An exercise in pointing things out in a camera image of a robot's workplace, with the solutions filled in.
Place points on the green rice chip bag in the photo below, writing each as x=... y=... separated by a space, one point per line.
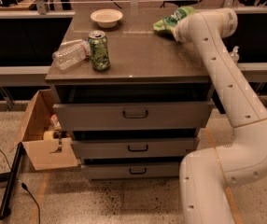
x=166 y=25

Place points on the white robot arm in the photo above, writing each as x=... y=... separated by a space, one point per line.
x=206 y=175

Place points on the white paper bowl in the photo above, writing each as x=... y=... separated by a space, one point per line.
x=106 y=18

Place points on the grey drawer cabinet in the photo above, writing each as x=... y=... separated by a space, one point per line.
x=144 y=68

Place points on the middle grey drawer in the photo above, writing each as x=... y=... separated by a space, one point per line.
x=134 y=148

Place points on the grey drawer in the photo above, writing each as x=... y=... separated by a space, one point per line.
x=134 y=148
x=133 y=116
x=131 y=170

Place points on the top grey drawer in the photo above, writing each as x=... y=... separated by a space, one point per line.
x=133 y=116

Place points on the green soda can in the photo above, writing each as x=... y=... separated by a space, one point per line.
x=99 y=50

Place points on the bottom grey drawer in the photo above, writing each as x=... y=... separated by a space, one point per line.
x=131 y=170

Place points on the clear plastic water bottle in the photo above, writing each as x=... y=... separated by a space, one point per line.
x=69 y=56

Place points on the tape roll in box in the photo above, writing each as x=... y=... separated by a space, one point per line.
x=48 y=135

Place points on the open cardboard box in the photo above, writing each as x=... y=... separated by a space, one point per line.
x=42 y=153

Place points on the right clear sanitizer bottle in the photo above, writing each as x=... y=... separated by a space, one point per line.
x=235 y=54

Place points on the black bar on floor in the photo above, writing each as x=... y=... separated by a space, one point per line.
x=4 y=208

